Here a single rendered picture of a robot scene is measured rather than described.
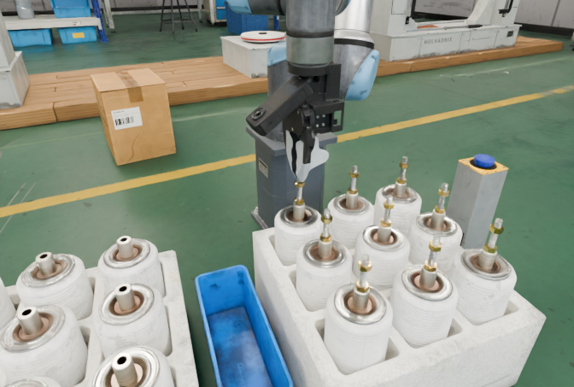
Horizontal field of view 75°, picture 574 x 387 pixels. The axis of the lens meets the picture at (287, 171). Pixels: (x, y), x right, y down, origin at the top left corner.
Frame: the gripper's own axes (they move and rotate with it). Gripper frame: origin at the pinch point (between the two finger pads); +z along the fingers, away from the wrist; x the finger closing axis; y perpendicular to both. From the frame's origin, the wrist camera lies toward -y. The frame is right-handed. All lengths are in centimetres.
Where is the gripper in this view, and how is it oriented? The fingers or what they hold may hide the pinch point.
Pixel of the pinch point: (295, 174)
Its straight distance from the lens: 69.1
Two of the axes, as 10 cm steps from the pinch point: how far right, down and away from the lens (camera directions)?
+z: 0.0, 8.8, 4.7
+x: -4.5, -4.2, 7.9
